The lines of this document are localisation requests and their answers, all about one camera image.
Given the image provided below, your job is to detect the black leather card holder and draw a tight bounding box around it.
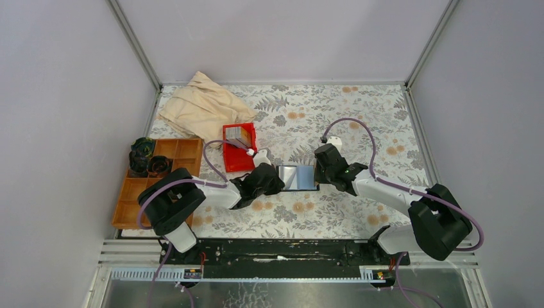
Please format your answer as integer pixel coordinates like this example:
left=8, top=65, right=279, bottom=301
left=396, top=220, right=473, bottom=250
left=276, top=165, right=319, bottom=192

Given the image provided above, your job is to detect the stack of credit cards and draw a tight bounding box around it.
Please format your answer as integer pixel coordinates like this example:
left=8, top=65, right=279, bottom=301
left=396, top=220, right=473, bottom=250
left=225, top=126, right=251, bottom=148

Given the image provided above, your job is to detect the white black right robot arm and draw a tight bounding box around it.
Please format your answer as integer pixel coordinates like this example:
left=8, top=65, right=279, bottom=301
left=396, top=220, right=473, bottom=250
left=314, top=144, right=473, bottom=264

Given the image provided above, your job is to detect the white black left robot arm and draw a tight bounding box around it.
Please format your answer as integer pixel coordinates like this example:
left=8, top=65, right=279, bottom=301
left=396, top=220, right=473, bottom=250
left=137, top=163, right=285, bottom=264

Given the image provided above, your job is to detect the red plastic bin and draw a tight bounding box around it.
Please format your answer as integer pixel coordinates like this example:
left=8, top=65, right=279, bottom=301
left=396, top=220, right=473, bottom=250
left=222, top=123, right=257, bottom=173

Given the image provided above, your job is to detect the wooden compartment tray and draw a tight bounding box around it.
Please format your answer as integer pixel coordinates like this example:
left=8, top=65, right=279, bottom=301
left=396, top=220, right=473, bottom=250
left=112, top=139, right=203, bottom=230

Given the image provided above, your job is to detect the beige folded cloth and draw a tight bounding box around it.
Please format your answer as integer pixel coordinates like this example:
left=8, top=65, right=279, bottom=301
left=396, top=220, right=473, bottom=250
left=158, top=71, right=257, bottom=142

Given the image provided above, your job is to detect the dark green rolled cloth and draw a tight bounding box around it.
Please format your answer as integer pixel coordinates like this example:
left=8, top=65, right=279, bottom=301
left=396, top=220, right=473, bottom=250
left=130, top=137, right=156, bottom=158

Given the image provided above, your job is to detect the dark floral rolled cloth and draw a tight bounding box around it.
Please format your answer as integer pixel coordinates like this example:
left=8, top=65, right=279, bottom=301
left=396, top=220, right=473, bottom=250
left=128, top=151, right=149, bottom=178

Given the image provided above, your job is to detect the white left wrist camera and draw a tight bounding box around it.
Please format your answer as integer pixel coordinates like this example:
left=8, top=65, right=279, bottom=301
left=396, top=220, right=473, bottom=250
left=246, top=148, right=272, bottom=168

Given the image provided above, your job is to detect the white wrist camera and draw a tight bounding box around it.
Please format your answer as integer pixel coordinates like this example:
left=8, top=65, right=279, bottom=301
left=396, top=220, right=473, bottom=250
left=321, top=136, right=343, bottom=151
left=246, top=148, right=272, bottom=168

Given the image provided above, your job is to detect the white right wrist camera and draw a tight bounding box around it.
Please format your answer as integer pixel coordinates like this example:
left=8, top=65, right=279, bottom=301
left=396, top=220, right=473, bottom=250
left=321, top=136, right=343, bottom=151

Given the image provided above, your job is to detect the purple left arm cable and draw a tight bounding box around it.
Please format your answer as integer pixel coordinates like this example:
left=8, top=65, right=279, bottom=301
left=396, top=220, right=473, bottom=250
left=135, top=140, right=256, bottom=308

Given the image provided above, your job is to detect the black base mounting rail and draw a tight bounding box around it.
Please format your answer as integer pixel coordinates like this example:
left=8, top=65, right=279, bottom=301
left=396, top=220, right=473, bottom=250
left=160, top=238, right=410, bottom=279

